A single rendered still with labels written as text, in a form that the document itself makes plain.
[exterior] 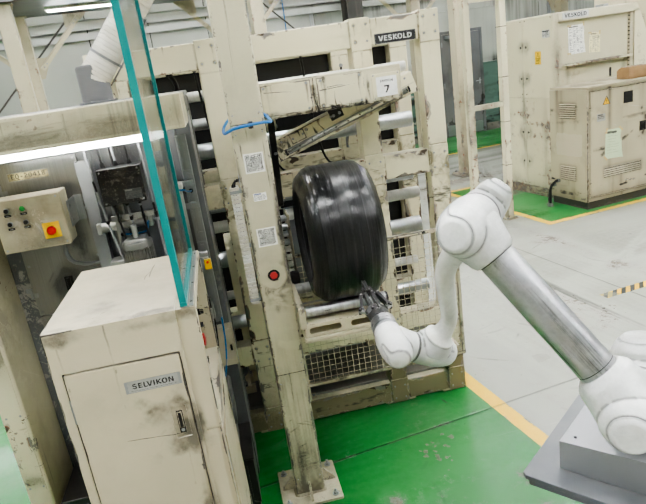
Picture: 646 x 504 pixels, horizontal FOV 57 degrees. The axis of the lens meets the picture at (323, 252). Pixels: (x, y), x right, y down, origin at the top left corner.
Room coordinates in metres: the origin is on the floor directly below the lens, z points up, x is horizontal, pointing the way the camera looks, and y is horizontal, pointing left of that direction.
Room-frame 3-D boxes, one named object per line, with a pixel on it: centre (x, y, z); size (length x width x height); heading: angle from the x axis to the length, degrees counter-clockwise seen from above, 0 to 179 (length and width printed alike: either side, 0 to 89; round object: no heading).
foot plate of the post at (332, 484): (2.29, 0.22, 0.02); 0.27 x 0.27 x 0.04; 8
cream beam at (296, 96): (2.66, -0.12, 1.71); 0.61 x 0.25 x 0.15; 98
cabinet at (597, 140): (6.31, -3.14, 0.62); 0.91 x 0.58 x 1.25; 107
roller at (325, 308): (2.21, -0.06, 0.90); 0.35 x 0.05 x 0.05; 98
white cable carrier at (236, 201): (2.25, 0.30, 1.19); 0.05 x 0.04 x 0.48; 8
